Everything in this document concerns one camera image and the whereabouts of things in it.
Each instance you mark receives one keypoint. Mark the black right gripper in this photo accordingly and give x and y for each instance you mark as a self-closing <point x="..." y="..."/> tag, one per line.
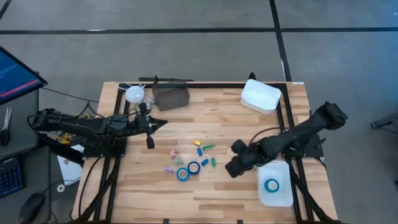
<point x="241" y="166"/>

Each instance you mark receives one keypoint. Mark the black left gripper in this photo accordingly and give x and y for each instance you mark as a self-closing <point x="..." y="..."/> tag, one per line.
<point x="143" y="123"/>

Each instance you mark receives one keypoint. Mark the small green stapler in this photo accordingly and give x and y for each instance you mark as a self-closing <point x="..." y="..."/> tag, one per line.
<point x="213" y="162"/>

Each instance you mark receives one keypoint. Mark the blue mini stapler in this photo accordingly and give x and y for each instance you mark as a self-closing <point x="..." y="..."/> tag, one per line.
<point x="205" y="162"/>
<point x="200" y="152"/>

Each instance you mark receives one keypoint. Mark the long green stapler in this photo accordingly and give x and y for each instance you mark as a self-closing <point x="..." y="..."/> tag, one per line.
<point x="209" y="147"/>

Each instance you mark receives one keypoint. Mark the grey plastic clip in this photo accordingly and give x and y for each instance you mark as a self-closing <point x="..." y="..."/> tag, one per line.
<point x="178" y="160"/>

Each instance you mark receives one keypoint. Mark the yellow mini stapler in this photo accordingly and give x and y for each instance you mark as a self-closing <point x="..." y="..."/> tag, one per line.
<point x="197" y="143"/>

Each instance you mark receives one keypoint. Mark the purple stapler remover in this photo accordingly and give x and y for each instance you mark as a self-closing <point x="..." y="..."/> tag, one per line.
<point x="168" y="170"/>

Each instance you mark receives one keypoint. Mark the dark blue tape roll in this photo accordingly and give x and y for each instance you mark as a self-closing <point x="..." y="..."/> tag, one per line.
<point x="189" y="168"/>

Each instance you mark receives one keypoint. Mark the light blue tape roll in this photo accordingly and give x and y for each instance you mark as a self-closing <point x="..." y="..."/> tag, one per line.
<point x="178" y="175"/>

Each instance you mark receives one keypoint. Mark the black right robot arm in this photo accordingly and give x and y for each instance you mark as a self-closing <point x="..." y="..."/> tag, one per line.
<point x="298" y="133"/>

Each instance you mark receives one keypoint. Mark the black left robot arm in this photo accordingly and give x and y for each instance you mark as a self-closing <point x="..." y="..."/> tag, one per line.
<point x="77" y="124"/>

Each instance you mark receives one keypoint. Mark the teal tape roll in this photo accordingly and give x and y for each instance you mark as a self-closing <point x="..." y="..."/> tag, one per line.
<point x="265" y="186"/>

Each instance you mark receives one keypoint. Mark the white bin with tape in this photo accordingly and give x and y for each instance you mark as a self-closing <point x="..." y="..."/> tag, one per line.
<point x="280" y="199"/>

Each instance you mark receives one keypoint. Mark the white mushroom table lamp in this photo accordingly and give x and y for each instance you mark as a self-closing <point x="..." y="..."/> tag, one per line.
<point x="134" y="94"/>

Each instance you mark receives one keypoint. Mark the empty white plastic bin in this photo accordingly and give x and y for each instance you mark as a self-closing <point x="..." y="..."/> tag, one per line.
<point x="259" y="95"/>

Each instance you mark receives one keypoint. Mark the white paper sheet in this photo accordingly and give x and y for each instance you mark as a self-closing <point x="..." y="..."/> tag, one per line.
<point x="70" y="171"/>

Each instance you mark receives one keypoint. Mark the grey side desk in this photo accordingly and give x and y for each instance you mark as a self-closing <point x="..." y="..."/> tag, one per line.
<point x="25" y="137"/>

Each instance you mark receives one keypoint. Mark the computer monitor blue screen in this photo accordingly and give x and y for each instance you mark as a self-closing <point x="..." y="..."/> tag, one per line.
<point x="15" y="77"/>

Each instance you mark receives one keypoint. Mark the black equipment leg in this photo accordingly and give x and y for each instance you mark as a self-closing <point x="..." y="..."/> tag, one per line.
<point x="384" y="123"/>

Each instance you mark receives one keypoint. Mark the black computer mouse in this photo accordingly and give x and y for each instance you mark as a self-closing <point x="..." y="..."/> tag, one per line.
<point x="31" y="207"/>

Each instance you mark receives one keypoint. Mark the black keyboard blue backlight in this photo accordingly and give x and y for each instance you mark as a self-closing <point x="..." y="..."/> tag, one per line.
<point x="11" y="177"/>

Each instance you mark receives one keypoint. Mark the black aluminium table frame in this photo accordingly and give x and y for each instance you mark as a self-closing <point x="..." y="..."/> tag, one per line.
<point x="202" y="85"/>

